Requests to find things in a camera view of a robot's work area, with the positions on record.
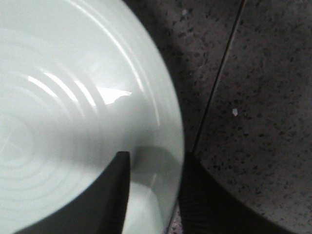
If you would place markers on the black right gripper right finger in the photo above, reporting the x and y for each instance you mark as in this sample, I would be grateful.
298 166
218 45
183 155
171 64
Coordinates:
207 208

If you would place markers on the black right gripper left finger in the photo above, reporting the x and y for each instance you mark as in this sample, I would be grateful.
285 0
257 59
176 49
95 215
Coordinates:
100 209

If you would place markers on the light green round plate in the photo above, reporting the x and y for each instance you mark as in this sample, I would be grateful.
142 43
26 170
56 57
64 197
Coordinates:
81 80

